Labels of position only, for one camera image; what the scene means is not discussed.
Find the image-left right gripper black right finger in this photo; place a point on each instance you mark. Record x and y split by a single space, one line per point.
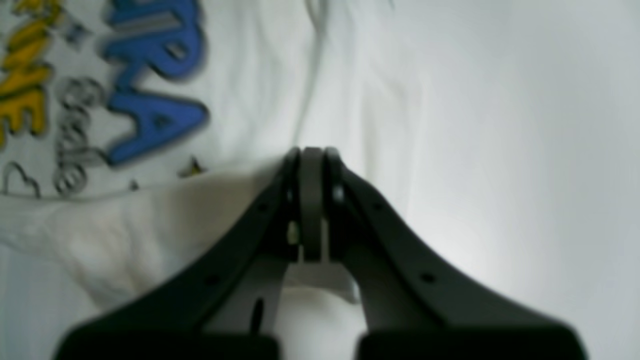
417 305

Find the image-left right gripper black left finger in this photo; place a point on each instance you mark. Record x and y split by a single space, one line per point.
221 307

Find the white printed T-shirt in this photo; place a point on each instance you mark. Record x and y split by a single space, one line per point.
133 132

